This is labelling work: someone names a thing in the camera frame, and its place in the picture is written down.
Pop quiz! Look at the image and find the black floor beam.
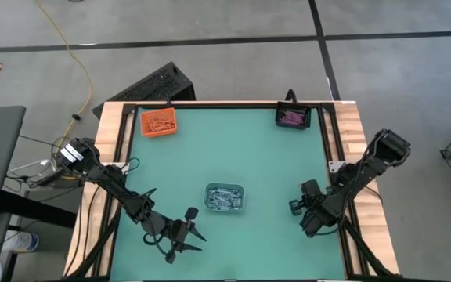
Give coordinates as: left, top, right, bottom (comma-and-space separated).
0, 190, 78, 229

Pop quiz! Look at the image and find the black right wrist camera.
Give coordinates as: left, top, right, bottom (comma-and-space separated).
301, 179, 320, 197

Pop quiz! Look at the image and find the wooden table frame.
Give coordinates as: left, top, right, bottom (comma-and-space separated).
63, 100, 402, 282

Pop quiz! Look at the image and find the clear centre tray with screws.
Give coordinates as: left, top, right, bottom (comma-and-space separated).
204, 182, 246, 213

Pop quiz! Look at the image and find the black cable bundle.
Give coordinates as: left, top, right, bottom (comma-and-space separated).
5, 158, 88, 189

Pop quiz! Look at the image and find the black plastic basket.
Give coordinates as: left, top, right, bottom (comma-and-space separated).
275, 100, 312, 131

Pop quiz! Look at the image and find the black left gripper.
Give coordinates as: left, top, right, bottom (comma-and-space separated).
165, 219, 207, 265

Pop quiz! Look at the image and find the white plastic bottle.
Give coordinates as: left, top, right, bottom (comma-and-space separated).
2, 230, 40, 253

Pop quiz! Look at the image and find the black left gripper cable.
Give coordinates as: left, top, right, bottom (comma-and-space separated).
131, 187, 171, 256

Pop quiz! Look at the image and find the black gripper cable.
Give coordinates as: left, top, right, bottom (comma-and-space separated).
131, 187, 171, 256
305, 225, 340, 238

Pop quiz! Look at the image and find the yellow cable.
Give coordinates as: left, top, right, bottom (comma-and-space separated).
33, 0, 94, 181

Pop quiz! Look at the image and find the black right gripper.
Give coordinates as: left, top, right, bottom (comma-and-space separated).
288, 193, 343, 239

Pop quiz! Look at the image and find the orange plastic basket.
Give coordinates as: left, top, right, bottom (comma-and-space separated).
139, 107, 178, 139

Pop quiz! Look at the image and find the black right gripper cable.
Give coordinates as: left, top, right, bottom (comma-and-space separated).
305, 225, 340, 238

